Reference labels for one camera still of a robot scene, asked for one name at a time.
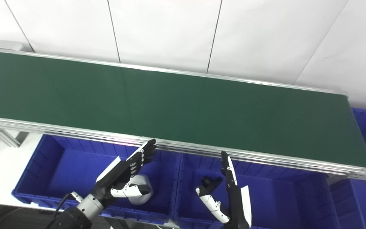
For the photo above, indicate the green conveyor belt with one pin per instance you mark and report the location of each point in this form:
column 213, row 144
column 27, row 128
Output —
column 170, row 105

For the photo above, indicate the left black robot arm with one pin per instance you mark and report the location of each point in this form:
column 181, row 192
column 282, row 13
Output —
column 71, row 218

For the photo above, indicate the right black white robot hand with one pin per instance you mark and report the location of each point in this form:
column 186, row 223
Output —
column 235, row 203

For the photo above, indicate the grey conveyor end housing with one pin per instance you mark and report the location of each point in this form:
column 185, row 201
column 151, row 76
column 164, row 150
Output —
column 3, row 45

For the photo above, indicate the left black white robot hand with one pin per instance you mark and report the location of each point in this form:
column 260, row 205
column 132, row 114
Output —
column 119, row 173

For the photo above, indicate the white two-hole plastic part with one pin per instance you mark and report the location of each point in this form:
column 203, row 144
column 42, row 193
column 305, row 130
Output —
column 141, row 198

